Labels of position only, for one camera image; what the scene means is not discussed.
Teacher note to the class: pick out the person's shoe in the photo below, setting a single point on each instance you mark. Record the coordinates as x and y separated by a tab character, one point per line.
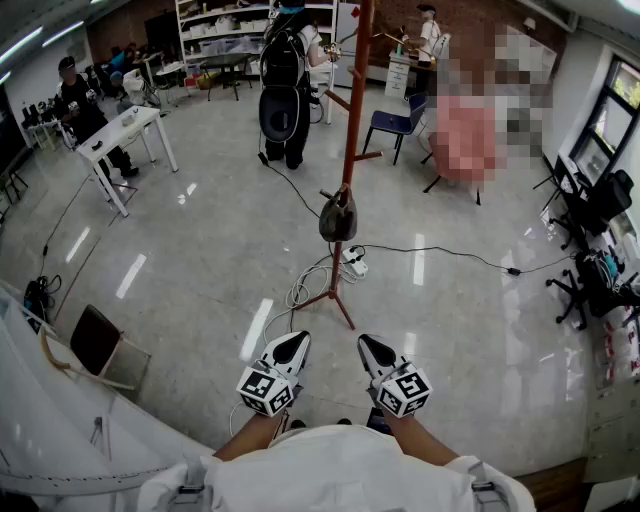
297	424
344	422

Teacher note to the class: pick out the white power strip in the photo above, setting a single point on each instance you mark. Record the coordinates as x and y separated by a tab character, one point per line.
355	262

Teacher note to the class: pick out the dark grey bag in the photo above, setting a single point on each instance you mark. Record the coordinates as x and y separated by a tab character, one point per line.
337	220

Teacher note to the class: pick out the person's left shoe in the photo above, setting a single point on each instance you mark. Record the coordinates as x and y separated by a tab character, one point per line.
297	424

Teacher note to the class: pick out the dark blue pouch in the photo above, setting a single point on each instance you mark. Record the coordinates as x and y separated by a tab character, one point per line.
377	422

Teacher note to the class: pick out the white curved counter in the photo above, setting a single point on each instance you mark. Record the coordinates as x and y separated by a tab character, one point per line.
45	415

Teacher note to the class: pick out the black office chair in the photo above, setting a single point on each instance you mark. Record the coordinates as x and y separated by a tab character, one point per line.
575	295
612	195

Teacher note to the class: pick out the person's right shoe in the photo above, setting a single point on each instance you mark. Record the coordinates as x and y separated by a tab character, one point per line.
344	422

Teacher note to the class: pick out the person's white shirt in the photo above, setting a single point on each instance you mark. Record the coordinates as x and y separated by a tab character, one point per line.
340	475

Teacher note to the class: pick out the pink armchair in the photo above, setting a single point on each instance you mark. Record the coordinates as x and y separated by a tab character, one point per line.
462	135

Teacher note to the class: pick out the white rectangular table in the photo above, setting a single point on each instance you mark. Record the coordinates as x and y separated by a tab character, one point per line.
117	135

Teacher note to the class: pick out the black teal backpack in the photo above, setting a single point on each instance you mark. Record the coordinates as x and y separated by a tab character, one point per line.
600	290

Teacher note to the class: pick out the white shelf unit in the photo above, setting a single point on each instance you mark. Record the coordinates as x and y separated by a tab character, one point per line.
220	27

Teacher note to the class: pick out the blue chair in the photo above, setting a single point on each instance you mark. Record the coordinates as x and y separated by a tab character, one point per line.
392	122

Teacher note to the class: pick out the dark brown wooden chair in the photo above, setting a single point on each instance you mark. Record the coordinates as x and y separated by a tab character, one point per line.
95	340

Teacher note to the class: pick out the grey metal tongs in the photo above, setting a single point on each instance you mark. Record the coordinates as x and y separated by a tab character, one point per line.
100	430

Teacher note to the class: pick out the red white packaging pile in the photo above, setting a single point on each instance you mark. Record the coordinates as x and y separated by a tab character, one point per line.
620	355

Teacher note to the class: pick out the gold metal hanger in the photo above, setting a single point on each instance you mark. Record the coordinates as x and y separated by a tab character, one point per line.
332	50
395	39

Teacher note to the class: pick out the black framed window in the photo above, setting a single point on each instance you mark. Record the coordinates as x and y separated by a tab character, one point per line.
607	125

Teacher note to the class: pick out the person's right forearm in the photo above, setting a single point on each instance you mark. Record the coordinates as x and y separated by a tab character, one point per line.
420	440

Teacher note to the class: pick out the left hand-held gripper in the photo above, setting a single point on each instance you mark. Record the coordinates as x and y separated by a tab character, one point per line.
265	392

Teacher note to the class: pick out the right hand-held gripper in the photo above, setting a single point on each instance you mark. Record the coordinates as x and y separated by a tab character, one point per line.
405	392

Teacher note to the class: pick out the red-brown wooden coat rack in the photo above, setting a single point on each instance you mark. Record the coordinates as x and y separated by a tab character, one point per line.
356	115

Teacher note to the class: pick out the small white side table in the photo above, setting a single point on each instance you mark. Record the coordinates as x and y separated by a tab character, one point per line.
42	125

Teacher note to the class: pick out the small white round table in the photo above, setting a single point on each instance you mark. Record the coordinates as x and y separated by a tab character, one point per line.
170	70

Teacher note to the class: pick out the person's left forearm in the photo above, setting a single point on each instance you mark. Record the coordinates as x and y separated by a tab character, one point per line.
250	435

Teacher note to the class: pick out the white drawer cabinet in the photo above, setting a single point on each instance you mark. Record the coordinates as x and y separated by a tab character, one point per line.
397	75

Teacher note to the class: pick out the white refrigerator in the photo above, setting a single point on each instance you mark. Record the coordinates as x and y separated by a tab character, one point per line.
345	35

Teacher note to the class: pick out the dark round table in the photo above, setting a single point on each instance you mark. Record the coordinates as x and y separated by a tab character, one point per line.
225	59

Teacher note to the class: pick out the grey metal cabinet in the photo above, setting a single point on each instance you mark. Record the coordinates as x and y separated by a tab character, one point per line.
615	430

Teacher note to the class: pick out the ceiling light strip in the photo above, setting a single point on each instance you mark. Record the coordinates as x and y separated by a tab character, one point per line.
22	45
62	34

